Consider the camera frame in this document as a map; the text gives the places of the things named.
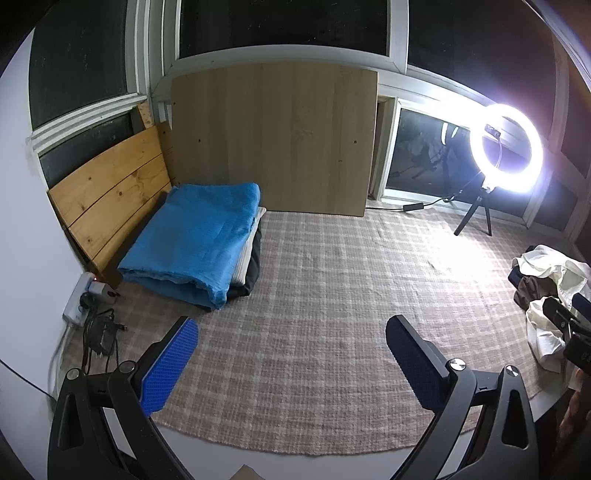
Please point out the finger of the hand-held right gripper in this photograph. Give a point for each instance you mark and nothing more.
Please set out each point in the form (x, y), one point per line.
(582, 303)
(561, 316)

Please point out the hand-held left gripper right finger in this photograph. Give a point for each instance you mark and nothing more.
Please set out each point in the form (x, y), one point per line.
(415, 364)

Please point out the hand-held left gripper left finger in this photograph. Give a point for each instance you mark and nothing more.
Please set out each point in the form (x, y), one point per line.
(171, 364)

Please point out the white shirt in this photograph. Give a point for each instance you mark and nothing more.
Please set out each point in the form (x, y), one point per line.
(558, 272)

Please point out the person's right hand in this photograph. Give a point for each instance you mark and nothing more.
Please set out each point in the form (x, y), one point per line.
(577, 410)

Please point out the brown garment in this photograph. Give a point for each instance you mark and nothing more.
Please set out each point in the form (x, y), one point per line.
(531, 290)

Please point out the dark blue garment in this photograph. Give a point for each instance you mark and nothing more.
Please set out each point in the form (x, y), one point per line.
(515, 276)

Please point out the white charger plug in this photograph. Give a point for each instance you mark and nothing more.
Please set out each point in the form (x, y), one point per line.
(98, 289)

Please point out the dark folded cloth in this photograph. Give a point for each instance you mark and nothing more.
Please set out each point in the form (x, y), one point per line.
(247, 286)

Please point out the plaid beige mat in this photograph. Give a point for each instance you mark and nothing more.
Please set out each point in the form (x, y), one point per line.
(323, 300)

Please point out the white power strip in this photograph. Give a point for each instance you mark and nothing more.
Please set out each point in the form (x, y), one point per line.
(74, 304)

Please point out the blue folded cloth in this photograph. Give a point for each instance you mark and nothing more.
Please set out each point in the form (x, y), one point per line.
(194, 240)

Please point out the beige folded cloth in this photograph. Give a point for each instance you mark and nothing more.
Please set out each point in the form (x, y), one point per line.
(247, 258)

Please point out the black tripod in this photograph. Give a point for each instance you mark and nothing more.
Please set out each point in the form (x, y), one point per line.
(478, 205)

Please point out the black power brick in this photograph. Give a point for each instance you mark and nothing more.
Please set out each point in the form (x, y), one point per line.
(413, 206)

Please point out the pine plank board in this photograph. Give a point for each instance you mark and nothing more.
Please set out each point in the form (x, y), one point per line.
(111, 198)

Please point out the light wooden panel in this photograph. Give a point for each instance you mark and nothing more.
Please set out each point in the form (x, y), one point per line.
(277, 138)

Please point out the narrow wooden strip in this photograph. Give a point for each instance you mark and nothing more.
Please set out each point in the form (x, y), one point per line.
(146, 115)

